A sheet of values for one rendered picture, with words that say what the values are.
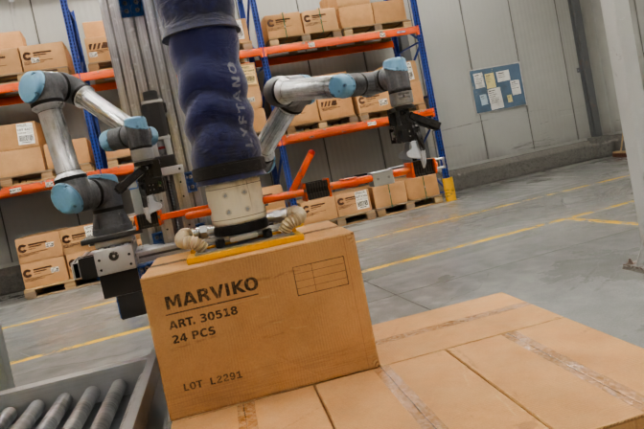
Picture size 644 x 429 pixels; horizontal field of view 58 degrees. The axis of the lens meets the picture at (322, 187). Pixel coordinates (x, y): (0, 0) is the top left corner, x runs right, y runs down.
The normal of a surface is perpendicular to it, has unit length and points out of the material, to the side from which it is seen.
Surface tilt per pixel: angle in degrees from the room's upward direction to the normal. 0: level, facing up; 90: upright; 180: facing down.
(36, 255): 91
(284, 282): 90
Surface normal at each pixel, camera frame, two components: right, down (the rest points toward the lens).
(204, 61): 0.04, -0.21
